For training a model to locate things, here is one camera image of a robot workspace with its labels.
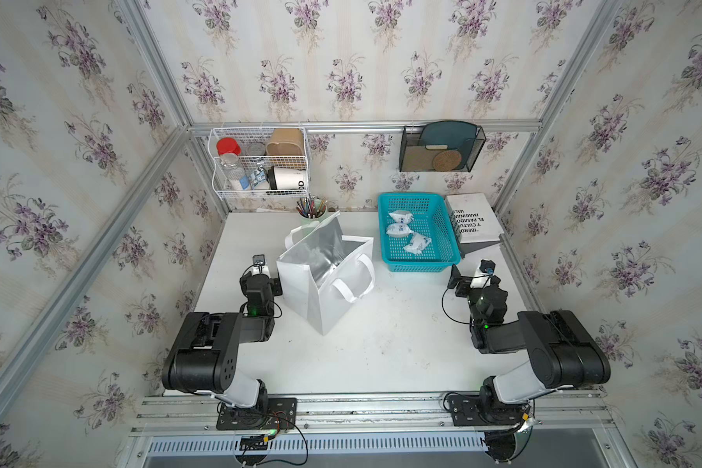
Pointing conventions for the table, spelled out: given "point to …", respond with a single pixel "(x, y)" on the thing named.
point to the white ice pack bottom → (417, 244)
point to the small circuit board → (253, 443)
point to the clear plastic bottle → (233, 173)
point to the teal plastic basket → (431, 218)
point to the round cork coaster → (446, 161)
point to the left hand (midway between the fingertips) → (270, 271)
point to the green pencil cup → (310, 209)
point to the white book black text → (473, 218)
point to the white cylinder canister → (285, 178)
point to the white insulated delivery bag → (325, 271)
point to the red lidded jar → (228, 145)
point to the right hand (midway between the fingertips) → (473, 267)
